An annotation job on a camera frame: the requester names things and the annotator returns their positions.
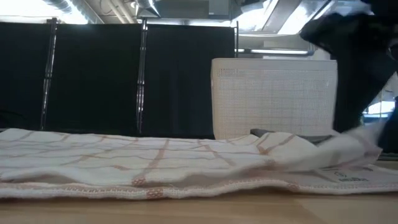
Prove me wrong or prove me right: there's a long ceiling light bar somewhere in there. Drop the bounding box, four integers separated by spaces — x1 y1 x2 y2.
235 48 315 57

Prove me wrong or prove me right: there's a black folding screen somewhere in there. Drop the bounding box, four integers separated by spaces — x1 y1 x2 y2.
0 17 239 139

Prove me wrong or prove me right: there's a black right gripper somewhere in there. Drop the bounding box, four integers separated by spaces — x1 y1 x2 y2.
300 14 398 134

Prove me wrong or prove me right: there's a grey ceiling air unit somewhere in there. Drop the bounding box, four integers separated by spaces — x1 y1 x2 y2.
136 0 243 20

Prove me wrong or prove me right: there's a corrugated silver air duct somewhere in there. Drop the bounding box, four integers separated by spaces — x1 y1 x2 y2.
42 0 105 25

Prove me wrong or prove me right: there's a white perforated laundry basket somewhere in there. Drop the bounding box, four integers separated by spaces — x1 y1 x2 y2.
210 57 339 140

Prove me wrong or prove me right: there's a grey terry towel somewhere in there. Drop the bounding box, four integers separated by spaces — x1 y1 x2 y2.
249 128 336 146

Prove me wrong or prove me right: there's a shiny metal ceiling duct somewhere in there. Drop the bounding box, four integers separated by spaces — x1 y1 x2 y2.
261 0 374 35

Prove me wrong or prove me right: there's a white towel with red checks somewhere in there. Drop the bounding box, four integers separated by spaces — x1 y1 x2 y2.
0 124 398 200

